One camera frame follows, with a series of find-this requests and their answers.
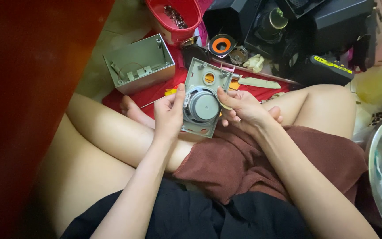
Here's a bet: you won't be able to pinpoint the grey speaker box shell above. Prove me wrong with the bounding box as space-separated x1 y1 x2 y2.
103 33 176 95

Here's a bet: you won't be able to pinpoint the grey speaker front panel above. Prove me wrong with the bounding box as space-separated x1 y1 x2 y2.
180 58 234 139

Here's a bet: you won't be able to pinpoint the small metal speaker driver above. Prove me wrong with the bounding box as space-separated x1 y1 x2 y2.
229 46 249 65

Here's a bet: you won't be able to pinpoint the orange cone speaker driver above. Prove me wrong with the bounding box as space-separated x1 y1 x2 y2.
208 34 237 59

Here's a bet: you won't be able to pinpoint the yellow plastic bag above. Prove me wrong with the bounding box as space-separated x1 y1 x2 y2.
352 55 382 115

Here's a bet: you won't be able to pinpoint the black speaker driver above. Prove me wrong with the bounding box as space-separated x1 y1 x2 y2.
181 37 210 69

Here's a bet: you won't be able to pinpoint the black cordless drill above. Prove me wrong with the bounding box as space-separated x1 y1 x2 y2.
294 55 355 87

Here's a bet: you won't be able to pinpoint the heap of metal screws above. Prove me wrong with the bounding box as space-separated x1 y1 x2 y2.
163 5 189 29

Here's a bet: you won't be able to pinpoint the person's black shirt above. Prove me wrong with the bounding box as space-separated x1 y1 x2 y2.
60 177 314 239

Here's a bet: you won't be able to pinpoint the cream work glove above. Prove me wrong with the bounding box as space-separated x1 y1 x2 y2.
242 54 266 73

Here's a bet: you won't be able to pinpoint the red plastic bucket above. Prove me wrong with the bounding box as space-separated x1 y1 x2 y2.
145 0 203 46

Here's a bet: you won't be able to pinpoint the dark red wooden furniture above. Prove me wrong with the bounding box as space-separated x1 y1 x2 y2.
0 0 116 239

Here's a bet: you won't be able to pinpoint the person's legs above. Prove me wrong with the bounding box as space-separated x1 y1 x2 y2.
38 84 357 238

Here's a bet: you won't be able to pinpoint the red cloth mat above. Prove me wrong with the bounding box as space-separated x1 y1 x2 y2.
102 31 292 119

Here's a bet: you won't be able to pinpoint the person's right hand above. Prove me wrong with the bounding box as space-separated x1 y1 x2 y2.
216 87 283 135

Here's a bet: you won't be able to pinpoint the person's left hand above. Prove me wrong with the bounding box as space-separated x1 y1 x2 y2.
153 83 186 134

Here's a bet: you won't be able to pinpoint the grey plastic panel piece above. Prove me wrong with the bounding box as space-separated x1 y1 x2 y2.
237 77 282 89

